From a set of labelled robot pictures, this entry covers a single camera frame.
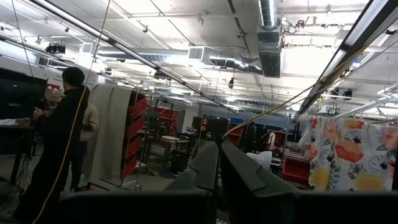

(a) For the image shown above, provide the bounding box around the dark desk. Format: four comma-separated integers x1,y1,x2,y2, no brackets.
0,118,35,187

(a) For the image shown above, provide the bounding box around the red storage bin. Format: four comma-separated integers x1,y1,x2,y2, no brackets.
280,154,312,188

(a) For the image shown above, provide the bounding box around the thin black cord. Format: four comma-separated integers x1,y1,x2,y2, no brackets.
11,0,43,103

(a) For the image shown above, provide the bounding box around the yellow hanging cable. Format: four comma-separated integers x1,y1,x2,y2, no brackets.
30,0,113,224
221,45,373,140

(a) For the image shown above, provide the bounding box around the person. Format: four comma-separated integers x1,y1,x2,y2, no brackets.
12,67,91,223
70,102,100,192

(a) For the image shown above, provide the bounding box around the red shelving rack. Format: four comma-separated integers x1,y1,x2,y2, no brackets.
149,98,180,138

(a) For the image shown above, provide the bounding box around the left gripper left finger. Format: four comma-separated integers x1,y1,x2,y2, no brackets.
164,141,219,200

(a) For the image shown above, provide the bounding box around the black monitor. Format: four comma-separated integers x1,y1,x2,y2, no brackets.
0,67,49,121

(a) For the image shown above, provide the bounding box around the silver air duct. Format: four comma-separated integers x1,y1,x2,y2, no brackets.
96,45,264,76

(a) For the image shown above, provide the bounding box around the rectangular vent duct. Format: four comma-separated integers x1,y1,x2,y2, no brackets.
255,0,284,78

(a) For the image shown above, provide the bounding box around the black light bar rail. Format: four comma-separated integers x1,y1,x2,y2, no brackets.
29,0,240,115
295,0,398,116

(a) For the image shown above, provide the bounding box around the white wire rack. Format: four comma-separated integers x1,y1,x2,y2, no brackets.
284,141,307,159

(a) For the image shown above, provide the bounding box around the white chair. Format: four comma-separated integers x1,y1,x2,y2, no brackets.
246,150,274,172

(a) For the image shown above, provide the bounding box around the red crate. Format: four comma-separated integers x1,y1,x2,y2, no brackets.
120,90,150,189

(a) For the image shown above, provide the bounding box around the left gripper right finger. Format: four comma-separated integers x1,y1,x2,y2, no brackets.
220,140,300,224

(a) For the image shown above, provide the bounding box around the floral curtain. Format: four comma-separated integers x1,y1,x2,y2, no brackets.
298,115,398,192

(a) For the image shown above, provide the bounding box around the black ceiling camera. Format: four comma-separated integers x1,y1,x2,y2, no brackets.
45,42,67,56

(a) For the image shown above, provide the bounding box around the beige hanging cloth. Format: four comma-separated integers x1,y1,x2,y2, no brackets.
81,83,134,189

